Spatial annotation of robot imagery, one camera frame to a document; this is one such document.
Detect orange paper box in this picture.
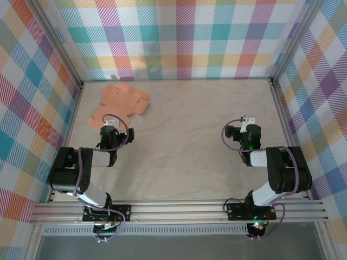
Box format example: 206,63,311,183
87,83,151,131

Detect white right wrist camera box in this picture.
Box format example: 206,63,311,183
240,114,256,133

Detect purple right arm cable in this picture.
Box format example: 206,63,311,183
222,119,301,241

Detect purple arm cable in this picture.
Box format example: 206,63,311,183
73,113,130,243
222,119,301,241

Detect aluminium side rail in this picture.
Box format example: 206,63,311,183
46,81,85,204
269,77,311,201

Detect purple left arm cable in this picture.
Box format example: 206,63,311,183
73,113,130,243

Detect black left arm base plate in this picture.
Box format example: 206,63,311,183
82,204,132,223

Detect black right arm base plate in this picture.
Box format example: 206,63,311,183
226,202,277,220

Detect aluminium front rail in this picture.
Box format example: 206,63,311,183
29,199,330,225

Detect aluminium frame post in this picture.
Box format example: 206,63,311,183
28,0,85,89
269,0,325,85

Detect grey slotted cable duct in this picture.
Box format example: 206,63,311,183
43,226,250,236

